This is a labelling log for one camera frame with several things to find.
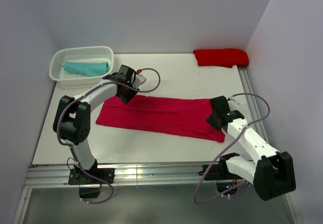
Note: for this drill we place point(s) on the magenta t shirt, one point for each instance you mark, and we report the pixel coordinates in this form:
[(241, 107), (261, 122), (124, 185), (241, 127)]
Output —
[(174, 116)]

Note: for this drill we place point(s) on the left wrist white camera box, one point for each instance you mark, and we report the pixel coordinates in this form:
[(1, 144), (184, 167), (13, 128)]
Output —
[(140, 79)]

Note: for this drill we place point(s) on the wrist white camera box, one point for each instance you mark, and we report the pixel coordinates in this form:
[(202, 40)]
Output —
[(233, 104), (140, 79)]

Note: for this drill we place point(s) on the folded red t shirt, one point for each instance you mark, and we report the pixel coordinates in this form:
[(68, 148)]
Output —
[(227, 57)]

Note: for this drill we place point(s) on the white perforated plastic basket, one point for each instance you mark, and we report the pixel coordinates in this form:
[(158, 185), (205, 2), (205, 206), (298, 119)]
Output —
[(81, 55)]

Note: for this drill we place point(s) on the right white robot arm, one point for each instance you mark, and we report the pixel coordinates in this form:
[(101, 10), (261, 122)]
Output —
[(270, 172)]

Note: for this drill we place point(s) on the teal rolled t shirt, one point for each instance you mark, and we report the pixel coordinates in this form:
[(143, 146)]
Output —
[(87, 69)]

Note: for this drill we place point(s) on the right side aluminium rail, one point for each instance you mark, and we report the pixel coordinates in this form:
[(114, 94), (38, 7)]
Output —
[(252, 104)]

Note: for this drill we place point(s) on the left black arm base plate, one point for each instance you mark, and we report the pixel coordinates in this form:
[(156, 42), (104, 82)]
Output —
[(90, 182)]

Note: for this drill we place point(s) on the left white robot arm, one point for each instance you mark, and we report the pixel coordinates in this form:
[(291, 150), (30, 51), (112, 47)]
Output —
[(73, 117)]

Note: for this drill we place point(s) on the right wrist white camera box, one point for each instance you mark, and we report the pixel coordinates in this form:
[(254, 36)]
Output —
[(233, 104)]

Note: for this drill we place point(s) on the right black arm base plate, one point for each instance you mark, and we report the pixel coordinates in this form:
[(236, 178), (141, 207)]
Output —
[(217, 173)]

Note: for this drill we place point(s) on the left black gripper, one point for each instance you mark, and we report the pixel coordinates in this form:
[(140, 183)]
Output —
[(126, 99)]

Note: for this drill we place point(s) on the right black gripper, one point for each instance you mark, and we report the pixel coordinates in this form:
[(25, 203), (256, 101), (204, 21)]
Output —
[(210, 120)]

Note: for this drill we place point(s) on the front aluminium rail frame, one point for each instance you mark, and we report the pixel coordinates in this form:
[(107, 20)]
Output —
[(57, 176)]

